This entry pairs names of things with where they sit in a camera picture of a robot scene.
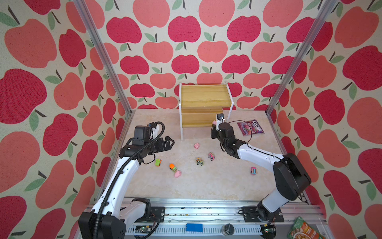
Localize wooden two-tier shelf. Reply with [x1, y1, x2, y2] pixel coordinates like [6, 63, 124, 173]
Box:
[179, 82, 234, 139]

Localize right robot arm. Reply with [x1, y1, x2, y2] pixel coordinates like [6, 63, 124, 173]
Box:
[211, 121, 312, 223]

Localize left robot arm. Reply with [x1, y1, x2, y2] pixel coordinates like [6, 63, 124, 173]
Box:
[78, 136, 175, 239]

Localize green toy car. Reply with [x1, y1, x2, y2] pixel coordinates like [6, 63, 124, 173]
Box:
[155, 159, 162, 167]

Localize orange green toy truck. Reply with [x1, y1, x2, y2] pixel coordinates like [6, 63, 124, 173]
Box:
[169, 163, 177, 173]

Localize purple candy bag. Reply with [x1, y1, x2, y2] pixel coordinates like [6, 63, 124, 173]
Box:
[237, 119, 264, 136]

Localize green pink toy bus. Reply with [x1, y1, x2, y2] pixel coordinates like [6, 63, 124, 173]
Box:
[196, 157, 204, 166]

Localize pink teal toy car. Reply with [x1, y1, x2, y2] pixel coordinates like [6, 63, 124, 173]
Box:
[251, 167, 257, 175]

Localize blue tape block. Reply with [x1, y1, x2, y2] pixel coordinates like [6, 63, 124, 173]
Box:
[186, 223, 204, 233]

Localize round black knob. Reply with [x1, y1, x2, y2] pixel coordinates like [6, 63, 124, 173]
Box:
[222, 224, 235, 236]

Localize green snack packet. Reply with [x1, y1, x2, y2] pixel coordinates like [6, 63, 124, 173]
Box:
[287, 217, 326, 239]

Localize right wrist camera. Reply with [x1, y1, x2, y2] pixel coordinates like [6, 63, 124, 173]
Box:
[215, 113, 225, 131]

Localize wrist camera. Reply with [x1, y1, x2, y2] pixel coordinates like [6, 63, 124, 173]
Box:
[132, 125, 159, 146]
[215, 113, 225, 131]

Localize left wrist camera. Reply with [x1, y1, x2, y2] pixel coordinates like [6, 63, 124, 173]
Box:
[132, 125, 159, 146]

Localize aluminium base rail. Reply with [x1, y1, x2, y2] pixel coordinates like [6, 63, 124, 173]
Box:
[121, 198, 334, 239]

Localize right aluminium frame post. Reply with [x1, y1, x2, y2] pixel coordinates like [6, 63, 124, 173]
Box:
[266, 0, 338, 119]

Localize aluminium frame post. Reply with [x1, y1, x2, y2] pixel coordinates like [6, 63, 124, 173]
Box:
[266, 0, 338, 119]
[74, 0, 133, 117]

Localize left aluminium frame post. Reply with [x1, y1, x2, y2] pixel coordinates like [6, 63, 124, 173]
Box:
[74, 0, 133, 117]

